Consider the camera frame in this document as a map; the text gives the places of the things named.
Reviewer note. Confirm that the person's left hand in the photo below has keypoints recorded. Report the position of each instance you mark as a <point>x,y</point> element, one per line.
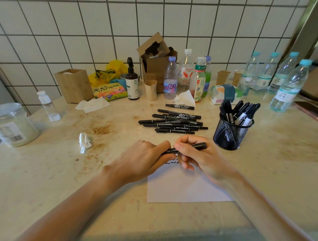
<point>135,159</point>

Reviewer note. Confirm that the person's right hand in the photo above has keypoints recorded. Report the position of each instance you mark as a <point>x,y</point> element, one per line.
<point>211,161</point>

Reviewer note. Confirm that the person's right fingers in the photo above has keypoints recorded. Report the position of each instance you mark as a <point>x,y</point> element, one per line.
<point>185,151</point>

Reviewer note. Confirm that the person's left fingers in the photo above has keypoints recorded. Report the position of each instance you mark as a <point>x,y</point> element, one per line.
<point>164,160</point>

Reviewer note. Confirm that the black marker pen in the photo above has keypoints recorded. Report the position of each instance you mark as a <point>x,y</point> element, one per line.
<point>200,146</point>

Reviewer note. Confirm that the person's right forearm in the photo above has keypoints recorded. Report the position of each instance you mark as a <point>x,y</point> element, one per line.
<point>258,211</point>

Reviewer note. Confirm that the person's left forearm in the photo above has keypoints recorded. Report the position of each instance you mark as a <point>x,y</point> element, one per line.
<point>74,206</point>

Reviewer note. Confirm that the white paper sheet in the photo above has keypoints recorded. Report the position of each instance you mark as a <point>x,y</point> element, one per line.
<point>178,186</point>

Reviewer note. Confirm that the pile of black markers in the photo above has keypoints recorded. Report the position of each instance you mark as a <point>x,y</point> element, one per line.
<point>174,121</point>

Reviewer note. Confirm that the black mesh pen holder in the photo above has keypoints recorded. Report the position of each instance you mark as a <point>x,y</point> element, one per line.
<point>229,135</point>

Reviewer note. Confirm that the folded white tissue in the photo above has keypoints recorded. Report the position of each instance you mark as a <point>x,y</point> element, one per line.
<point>185,98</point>

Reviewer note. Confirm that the green-label tea bottle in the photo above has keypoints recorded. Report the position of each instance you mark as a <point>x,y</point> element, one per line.
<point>198,84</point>

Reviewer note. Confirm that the bunch of black markers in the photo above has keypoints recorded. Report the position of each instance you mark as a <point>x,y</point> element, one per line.
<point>242,113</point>

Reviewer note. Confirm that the patterned tissue box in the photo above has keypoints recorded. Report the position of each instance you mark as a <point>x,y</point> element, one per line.
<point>224,94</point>

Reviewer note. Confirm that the beige cup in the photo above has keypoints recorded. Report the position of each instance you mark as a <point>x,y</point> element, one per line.
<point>150,90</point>

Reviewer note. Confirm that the clear purple-capped bottle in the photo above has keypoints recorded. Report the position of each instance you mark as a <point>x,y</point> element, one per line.
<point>170,82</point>

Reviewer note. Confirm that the green liquid bottle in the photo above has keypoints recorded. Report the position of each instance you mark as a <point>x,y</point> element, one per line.
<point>208,82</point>

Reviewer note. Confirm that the clear red-label bottle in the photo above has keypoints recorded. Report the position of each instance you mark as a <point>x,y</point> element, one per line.
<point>185,72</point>

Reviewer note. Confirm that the crumpled white tissue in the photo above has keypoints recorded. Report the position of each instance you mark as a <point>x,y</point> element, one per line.
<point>85,142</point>

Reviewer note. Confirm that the dark brown spray bottle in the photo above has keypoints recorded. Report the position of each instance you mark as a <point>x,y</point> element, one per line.
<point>132,84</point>

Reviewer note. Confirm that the brown paper cup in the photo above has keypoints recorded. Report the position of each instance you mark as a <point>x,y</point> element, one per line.
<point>237,77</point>
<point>223,78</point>

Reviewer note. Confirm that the green yellow snack packet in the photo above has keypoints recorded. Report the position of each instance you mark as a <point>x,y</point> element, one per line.
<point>109,91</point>

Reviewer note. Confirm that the teal cloth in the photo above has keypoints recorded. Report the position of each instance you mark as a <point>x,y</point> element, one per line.
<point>119,82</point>

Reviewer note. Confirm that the flat white tissue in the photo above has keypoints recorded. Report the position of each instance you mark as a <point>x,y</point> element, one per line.
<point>92,104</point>

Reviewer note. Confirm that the open cardboard box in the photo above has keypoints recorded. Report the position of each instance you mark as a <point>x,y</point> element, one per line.
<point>157,64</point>

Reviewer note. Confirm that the yellow plastic bag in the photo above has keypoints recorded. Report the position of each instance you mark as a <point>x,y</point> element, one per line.
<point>115,68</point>

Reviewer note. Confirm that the green-framed safety glasses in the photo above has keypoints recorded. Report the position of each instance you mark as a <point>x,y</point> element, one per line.
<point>105,72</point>

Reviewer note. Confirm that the blue-capped water bottle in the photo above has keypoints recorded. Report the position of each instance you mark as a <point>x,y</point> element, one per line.
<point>267,74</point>
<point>283,74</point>
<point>251,68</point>
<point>289,89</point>

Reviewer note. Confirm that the wooden box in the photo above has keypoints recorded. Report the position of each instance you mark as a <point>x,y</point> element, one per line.
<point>74,87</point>

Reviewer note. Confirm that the small clear white-capped bottle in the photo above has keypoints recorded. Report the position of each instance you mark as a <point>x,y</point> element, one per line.
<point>48,106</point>

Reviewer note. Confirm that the large clear plastic jar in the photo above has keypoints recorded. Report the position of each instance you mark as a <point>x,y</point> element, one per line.
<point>16,126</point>

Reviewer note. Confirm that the metal frame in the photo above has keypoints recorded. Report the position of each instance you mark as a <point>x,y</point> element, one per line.
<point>301,29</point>

